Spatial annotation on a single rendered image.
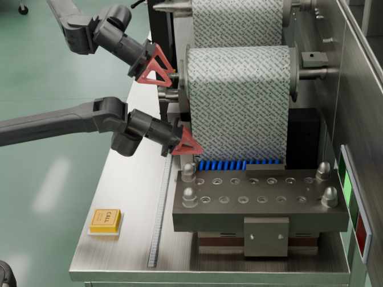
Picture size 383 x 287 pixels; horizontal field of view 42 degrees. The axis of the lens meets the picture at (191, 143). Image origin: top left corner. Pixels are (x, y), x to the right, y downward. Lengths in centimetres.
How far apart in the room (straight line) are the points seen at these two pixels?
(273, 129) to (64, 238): 166
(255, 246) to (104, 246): 38
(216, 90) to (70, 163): 208
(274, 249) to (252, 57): 45
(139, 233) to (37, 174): 190
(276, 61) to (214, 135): 24
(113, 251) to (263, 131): 48
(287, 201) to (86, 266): 50
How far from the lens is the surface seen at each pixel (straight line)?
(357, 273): 185
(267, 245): 120
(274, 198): 120
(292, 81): 120
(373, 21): 93
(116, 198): 144
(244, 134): 126
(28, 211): 292
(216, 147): 128
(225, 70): 118
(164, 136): 125
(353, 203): 96
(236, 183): 125
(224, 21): 138
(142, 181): 148
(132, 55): 119
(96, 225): 133
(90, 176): 304
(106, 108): 122
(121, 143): 129
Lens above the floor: 182
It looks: 35 degrees down
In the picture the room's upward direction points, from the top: 4 degrees counter-clockwise
